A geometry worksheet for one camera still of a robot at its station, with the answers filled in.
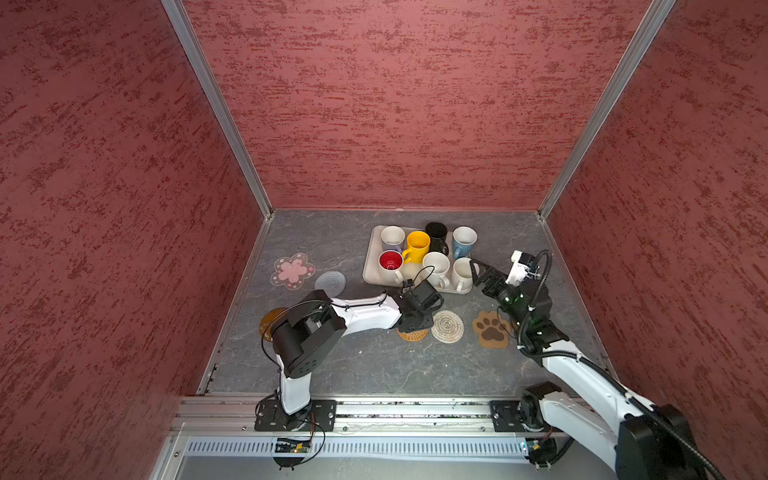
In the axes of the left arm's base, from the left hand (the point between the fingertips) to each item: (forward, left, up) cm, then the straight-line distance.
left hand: (424, 327), depth 89 cm
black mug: (+30, -5, +10) cm, 32 cm away
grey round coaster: (+16, +31, -1) cm, 35 cm away
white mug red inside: (+23, +11, +1) cm, 26 cm away
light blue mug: (+30, -15, +7) cm, 34 cm away
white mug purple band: (+33, +10, +3) cm, 35 cm away
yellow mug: (+24, +2, +9) cm, 26 cm away
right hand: (+10, -13, +18) cm, 24 cm away
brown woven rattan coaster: (-3, +4, 0) cm, 4 cm away
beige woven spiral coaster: (0, -7, -1) cm, 7 cm away
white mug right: (+12, -11, +10) cm, 20 cm away
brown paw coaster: (+1, -22, -3) cm, 22 cm away
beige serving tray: (+31, +18, -2) cm, 36 cm away
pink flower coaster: (+20, +46, -2) cm, 51 cm away
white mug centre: (+20, -4, +5) cm, 21 cm away
